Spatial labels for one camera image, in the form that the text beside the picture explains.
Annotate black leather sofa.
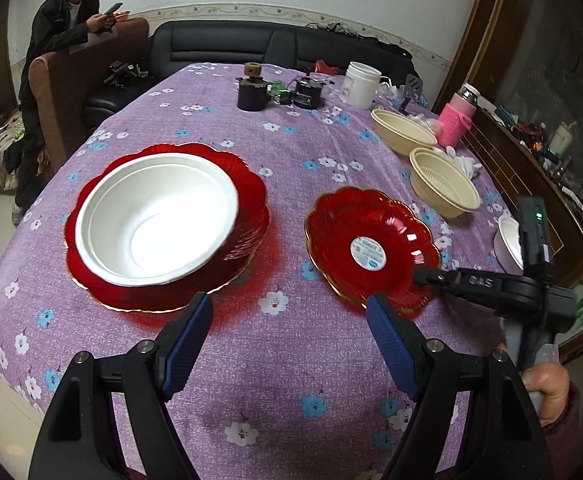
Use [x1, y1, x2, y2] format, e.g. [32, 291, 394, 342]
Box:
[84, 21, 417, 126]

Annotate black cylindrical motor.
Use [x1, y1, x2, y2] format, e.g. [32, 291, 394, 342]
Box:
[291, 76, 329, 110]

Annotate dark cylinder with wooden knob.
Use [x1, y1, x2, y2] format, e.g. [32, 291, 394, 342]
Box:
[236, 62, 271, 112]

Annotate person's right forearm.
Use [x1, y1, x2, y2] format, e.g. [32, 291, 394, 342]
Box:
[541, 385, 583, 480]

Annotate large red glass plate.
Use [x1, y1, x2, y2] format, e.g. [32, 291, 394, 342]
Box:
[64, 180, 267, 315]
[74, 142, 272, 266]

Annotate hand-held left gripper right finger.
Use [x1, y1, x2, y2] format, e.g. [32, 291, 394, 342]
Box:
[366, 292, 555, 480]

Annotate person's right hand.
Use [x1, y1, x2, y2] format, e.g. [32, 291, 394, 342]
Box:
[521, 361, 571, 427]

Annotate white plastic jar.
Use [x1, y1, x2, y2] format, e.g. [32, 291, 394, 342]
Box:
[340, 61, 383, 108]

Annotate smooth cream plastic bowl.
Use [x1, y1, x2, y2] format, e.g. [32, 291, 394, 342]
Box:
[370, 108, 439, 156]

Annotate large white bowl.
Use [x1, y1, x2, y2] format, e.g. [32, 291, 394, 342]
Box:
[74, 152, 240, 287]

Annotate wooden cabinet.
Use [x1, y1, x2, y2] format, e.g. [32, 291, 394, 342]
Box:
[441, 0, 583, 361]

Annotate purple floral tablecloth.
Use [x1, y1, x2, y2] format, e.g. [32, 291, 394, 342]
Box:
[0, 62, 572, 480]

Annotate brown armchair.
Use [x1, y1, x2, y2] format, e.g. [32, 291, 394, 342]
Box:
[28, 16, 150, 173]

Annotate small white bowl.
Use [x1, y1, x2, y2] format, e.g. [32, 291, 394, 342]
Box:
[494, 215, 525, 271]

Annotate ribbed cream plastic bowl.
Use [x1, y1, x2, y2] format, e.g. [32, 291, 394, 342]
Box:
[409, 147, 482, 219]

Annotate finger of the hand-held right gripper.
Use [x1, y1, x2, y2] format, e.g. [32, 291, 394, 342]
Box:
[411, 266, 506, 312]

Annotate small red glass plate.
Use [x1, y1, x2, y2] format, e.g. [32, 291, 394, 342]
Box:
[305, 186, 442, 318]

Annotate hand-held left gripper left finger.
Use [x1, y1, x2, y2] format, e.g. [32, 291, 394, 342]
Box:
[28, 291, 215, 480]

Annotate bottle with pink knitted sleeve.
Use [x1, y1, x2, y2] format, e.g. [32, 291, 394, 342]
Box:
[436, 83, 482, 148]

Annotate white work gloves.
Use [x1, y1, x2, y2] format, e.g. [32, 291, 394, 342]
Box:
[441, 145, 485, 181]

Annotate clear plastic bag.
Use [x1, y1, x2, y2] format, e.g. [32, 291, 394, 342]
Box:
[376, 82, 407, 106]

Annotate black gadget on sofa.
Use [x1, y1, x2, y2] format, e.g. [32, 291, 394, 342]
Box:
[104, 60, 149, 86]

